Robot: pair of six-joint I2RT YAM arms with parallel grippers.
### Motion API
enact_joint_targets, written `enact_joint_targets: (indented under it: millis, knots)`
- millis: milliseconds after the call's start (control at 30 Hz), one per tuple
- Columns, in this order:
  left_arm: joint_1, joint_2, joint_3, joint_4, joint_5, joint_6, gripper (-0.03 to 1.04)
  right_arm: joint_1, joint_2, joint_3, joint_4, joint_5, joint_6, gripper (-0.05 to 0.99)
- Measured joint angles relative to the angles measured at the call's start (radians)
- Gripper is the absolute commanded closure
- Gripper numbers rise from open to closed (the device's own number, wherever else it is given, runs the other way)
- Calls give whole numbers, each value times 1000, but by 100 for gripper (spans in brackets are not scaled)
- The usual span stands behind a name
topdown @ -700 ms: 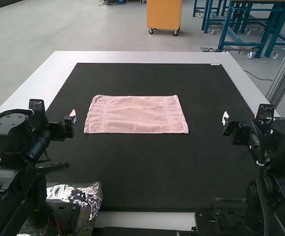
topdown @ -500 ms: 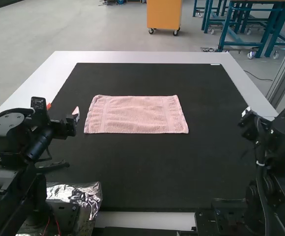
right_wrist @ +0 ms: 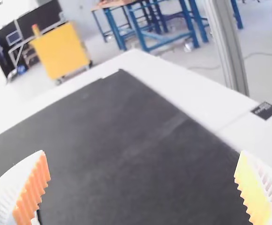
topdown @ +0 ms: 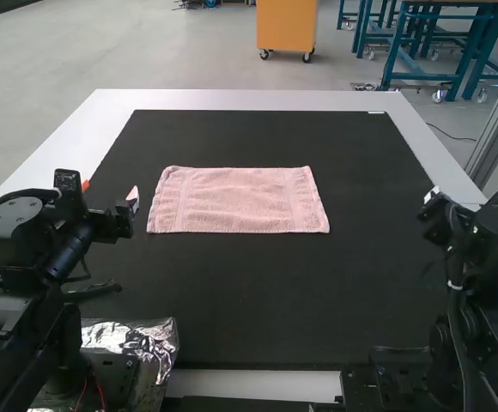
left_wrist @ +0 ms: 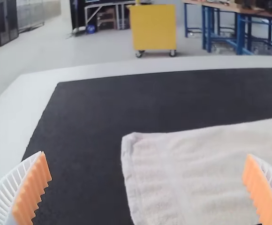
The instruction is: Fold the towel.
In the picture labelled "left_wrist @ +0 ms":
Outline grey metal table frame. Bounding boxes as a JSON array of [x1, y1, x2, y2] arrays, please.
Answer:
[[84, 2, 136, 31]]

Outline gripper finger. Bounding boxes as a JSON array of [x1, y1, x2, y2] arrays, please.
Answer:
[[242, 154, 272, 225], [0, 151, 53, 225]]

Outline pale towel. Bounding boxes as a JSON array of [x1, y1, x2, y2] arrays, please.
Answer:
[[121, 116, 272, 225]]

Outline dark storage cabinet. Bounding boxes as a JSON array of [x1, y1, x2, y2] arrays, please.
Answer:
[[0, 0, 19, 54]]

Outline black mat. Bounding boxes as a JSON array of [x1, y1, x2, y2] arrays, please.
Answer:
[[22, 67, 272, 225]]

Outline yellow wheeled cart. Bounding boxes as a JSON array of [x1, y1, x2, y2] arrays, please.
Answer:
[[129, 4, 177, 59]]

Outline blue workbench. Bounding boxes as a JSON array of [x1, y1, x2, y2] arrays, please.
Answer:
[[182, 0, 221, 38], [201, 3, 272, 56]]

